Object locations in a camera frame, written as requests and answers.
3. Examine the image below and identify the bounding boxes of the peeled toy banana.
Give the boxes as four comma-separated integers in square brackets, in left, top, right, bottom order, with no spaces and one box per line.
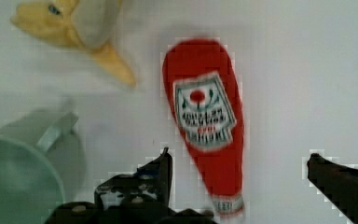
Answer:
[10,0,136,87]

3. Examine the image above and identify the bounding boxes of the green mug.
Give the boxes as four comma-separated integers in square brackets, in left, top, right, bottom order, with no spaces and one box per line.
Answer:
[0,109,85,224]

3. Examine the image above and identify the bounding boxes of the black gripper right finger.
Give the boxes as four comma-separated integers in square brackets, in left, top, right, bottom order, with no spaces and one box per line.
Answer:
[307,153,358,224]

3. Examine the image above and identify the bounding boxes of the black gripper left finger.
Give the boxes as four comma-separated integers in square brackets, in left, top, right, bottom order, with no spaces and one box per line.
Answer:
[94,147,172,215]

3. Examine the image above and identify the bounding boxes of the red plush ketchup bottle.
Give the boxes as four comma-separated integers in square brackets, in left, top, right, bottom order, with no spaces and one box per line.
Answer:
[162,38,244,217]

